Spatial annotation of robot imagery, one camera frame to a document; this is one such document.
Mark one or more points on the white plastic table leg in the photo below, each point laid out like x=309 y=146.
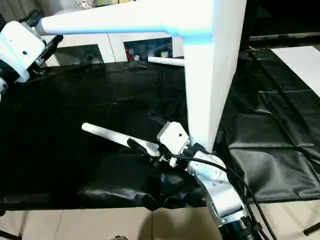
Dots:
x=125 y=20
x=165 y=61
x=110 y=134

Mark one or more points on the white plastic table top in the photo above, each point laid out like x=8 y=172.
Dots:
x=215 y=75

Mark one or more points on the black work mat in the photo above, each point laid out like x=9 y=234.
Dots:
x=75 y=100

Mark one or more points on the white cabinet with glass doors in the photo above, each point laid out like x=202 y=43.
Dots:
x=115 y=45

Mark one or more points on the red bottle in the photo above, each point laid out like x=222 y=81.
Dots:
x=129 y=51

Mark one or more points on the white side table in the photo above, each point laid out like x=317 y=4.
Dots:
x=300 y=67

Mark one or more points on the black stand leg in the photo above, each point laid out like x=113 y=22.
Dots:
x=312 y=230

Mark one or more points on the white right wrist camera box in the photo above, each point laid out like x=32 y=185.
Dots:
x=174 y=137

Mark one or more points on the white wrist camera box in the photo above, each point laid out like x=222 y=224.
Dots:
x=174 y=137
x=20 y=47

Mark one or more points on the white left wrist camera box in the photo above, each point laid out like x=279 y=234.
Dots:
x=20 y=47

